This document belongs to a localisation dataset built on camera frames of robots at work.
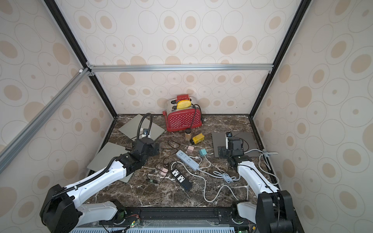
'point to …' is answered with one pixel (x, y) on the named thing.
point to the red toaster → (178, 119)
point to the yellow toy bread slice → (183, 104)
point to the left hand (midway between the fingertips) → (153, 141)
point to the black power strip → (181, 179)
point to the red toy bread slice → (181, 97)
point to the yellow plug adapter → (198, 138)
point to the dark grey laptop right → (219, 140)
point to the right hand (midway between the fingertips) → (228, 147)
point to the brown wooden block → (187, 136)
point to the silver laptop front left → (104, 158)
